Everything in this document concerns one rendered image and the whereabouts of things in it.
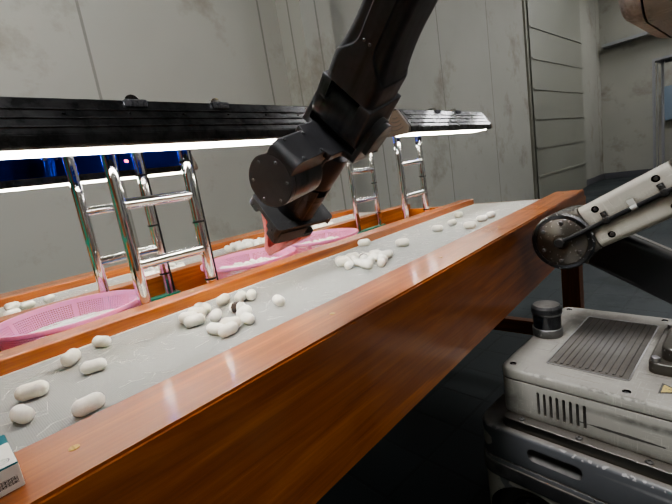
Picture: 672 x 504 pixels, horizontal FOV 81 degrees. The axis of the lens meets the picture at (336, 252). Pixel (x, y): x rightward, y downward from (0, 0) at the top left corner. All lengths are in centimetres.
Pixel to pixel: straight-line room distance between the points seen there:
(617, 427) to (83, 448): 87
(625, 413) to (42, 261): 252
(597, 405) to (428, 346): 40
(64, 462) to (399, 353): 41
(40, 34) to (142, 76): 50
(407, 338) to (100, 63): 251
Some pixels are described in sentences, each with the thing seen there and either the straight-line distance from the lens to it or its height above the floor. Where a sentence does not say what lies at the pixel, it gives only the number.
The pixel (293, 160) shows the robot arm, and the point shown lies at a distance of 40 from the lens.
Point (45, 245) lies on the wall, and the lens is 262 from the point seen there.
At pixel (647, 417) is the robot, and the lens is 94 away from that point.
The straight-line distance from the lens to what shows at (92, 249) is 109.
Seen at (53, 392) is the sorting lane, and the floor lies 74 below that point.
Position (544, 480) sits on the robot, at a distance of 107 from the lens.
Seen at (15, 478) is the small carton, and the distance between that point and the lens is 40.
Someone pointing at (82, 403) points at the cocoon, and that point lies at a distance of 52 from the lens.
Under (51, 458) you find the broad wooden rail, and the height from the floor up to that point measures 76.
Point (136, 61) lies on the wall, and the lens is 290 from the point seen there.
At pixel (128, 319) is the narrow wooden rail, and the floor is 76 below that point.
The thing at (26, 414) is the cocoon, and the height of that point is 75.
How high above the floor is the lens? 95
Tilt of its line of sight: 10 degrees down
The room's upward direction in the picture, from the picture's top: 9 degrees counter-clockwise
